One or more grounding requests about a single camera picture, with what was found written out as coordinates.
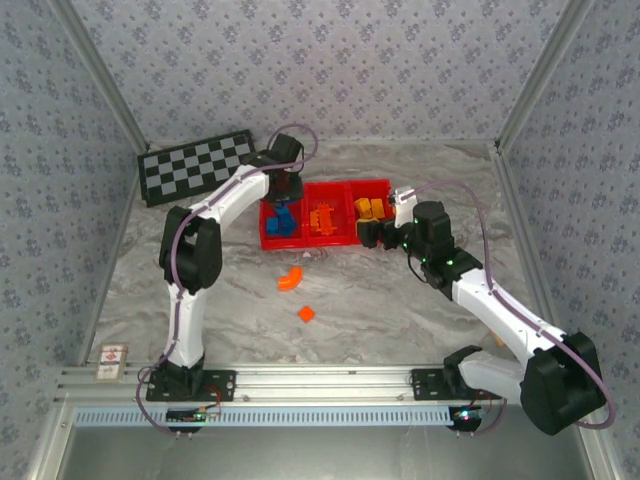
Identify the yellow lego brick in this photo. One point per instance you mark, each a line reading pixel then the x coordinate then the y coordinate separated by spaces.
pixel 361 209
pixel 378 206

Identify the black grey checkerboard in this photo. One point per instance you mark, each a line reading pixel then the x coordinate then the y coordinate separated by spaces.
pixel 200 167

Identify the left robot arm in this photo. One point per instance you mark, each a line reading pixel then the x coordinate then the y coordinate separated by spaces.
pixel 187 325

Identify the long orange lego brick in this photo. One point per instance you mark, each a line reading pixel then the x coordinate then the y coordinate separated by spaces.
pixel 327 220

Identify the curved orange lego piece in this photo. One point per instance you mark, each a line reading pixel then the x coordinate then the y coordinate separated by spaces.
pixel 289 281

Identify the small circuit board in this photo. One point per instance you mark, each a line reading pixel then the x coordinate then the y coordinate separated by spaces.
pixel 466 415
pixel 192 415

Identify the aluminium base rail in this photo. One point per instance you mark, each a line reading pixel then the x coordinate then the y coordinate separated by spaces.
pixel 325 382

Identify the framed label card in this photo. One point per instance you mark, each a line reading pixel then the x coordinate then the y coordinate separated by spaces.
pixel 111 361

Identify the aluminium frame post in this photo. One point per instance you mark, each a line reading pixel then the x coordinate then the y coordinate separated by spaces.
pixel 104 75
pixel 540 75

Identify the aluminium side rail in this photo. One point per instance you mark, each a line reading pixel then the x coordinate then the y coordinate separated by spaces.
pixel 529 250
pixel 116 250

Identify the small orange lego brick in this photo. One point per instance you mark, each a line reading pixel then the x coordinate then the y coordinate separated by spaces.
pixel 306 313

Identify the blue lego brick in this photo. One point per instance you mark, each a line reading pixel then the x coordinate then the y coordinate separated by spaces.
pixel 287 227
pixel 283 212
pixel 272 226

